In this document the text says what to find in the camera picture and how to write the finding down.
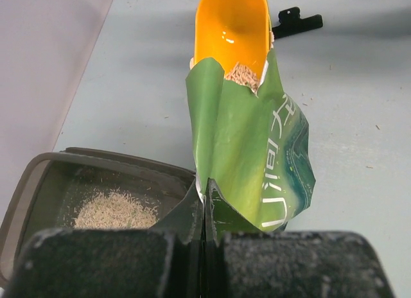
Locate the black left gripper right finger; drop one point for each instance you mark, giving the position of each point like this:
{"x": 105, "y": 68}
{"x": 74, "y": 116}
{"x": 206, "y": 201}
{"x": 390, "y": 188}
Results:
{"x": 242, "y": 261}

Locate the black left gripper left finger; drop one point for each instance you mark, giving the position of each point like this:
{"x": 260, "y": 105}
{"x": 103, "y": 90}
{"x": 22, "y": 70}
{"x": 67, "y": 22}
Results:
{"x": 162, "y": 261}

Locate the green litter bag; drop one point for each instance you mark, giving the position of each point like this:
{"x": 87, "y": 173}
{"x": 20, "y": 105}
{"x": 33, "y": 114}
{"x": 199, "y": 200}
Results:
{"x": 254, "y": 145}

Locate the yellow plastic scoop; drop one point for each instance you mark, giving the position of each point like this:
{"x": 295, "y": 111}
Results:
{"x": 232, "y": 41}

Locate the black bag clip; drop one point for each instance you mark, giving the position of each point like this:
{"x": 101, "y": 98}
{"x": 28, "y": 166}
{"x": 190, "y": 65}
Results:
{"x": 291, "y": 23}

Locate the beige litter pile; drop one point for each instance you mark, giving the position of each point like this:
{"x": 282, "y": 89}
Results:
{"x": 115, "y": 211}

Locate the dark grey litter box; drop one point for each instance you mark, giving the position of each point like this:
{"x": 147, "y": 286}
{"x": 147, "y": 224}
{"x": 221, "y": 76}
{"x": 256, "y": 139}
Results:
{"x": 55, "y": 185}

